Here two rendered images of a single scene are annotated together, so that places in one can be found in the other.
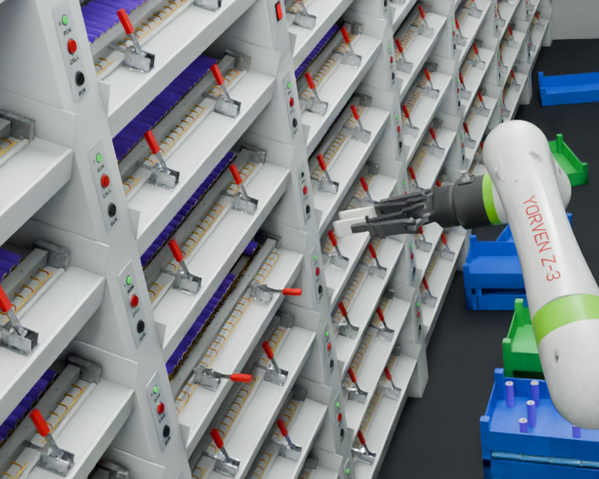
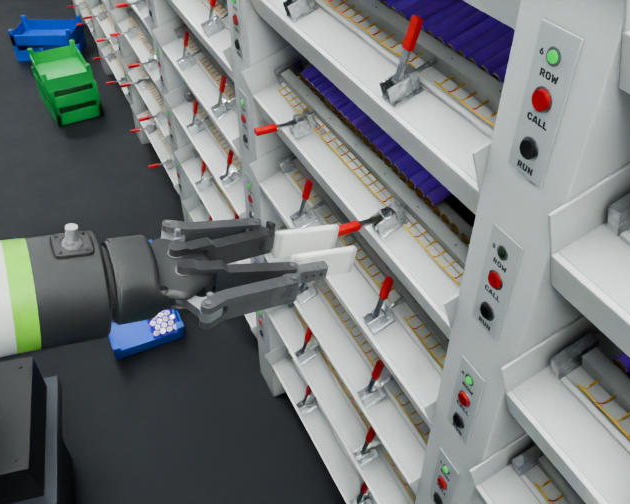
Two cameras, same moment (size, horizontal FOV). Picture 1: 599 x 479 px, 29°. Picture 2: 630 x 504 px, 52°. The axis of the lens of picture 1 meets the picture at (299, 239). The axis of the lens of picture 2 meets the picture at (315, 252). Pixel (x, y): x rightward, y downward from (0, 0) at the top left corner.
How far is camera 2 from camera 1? 2.32 m
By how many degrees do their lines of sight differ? 97
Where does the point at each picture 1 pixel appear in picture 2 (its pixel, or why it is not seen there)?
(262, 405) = (353, 288)
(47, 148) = not seen: outside the picture
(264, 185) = (447, 136)
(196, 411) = (280, 112)
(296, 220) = (466, 278)
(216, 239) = (358, 50)
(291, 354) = (409, 364)
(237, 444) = not seen: hidden behind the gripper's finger
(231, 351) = (327, 162)
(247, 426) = not seen: hidden behind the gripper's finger
